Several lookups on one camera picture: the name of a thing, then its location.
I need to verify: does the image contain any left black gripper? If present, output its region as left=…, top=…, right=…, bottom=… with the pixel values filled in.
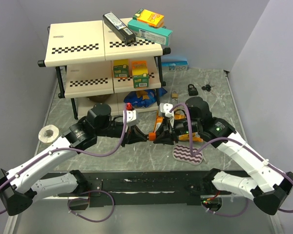
left=96, top=121, right=147, bottom=147

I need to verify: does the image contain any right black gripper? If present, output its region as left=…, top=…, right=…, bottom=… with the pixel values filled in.
left=152, top=117, right=200, bottom=146

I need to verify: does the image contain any orange black padlock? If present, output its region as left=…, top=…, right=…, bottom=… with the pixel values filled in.
left=148, top=132, right=156, bottom=141

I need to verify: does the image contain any small brass padlock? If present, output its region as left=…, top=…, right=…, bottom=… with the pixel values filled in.
left=171, top=91, right=179, bottom=99

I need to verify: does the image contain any black Kaijing padlock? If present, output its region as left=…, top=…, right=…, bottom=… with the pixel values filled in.
left=188, top=84, right=198, bottom=97

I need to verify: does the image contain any large brass long-shackle padlock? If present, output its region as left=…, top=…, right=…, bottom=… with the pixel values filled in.
left=171, top=98, right=179, bottom=105

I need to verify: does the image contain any black key bunch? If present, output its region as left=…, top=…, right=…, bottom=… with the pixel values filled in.
left=201, top=84, right=214, bottom=95

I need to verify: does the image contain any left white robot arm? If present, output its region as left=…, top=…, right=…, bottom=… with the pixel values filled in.
left=0, top=103, right=148, bottom=216

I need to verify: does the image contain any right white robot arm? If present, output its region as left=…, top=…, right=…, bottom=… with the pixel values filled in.
left=150, top=97, right=293, bottom=215

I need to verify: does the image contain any purple wavy sponge pad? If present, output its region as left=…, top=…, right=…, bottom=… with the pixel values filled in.
left=172, top=145, right=207, bottom=165

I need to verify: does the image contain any orange kettle chip bag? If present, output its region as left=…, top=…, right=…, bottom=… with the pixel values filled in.
left=153, top=109, right=203, bottom=142

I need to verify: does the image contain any blue chip bag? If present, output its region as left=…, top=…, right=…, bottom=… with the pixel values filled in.
left=124, top=89, right=157, bottom=108

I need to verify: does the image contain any green yellow box right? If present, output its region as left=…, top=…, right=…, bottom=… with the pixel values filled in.
left=131, top=60, right=149, bottom=89

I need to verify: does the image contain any green yellow box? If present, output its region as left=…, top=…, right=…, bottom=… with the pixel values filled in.
left=131, top=60, right=149, bottom=89
left=113, top=59, right=129, bottom=78

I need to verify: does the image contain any blue white toothpaste box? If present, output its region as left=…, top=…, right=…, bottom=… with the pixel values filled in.
left=162, top=60, right=188, bottom=72

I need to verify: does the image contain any green yellow box left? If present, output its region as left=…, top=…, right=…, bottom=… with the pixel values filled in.
left=113, top=59, right=129, bottom=78

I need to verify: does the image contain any beige checkered three-tier shelf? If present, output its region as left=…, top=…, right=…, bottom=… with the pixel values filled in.
left=38, top=20, right=171, bottom=119

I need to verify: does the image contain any clear tape roll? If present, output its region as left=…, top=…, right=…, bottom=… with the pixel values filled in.
left=38, top=125, right=60, bottom=145

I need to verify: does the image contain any long black box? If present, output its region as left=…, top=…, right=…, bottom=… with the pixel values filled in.
left=103, top=12, right=136, bottom=45

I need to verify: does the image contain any teal toothpaste box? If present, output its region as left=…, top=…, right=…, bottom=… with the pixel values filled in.
left=127, top=19, right=173, bottom=46

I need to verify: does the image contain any orange yellow snack box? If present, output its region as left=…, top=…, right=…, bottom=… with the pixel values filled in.
left=132, top=8, right=165, bottom=28

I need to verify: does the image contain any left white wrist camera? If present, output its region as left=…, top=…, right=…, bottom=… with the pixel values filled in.
left=123, top=103, right=140, bottom=127

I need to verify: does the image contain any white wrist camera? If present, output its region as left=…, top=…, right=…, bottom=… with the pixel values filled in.
left=123, top=103, right=140, bottom=127
left=158, top=103, right=175, bottom=126

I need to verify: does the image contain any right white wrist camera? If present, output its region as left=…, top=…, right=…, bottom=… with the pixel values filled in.
left=158, top=103, right=175, bottom=126

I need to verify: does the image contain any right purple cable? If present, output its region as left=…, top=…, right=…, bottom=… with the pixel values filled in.
left=169, top=102, right=293, bottom=217

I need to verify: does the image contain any purple cable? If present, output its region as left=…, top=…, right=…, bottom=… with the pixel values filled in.
left=169, top=102, right=293, bottom=217
left=0, top=103, right=129, bottom=223

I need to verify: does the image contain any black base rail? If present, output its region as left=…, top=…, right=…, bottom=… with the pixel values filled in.
left=69, top=171, right=218, bottom=207

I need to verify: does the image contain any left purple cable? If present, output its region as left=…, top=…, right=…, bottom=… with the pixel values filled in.
left=0, top=103, right=129, bottom=223

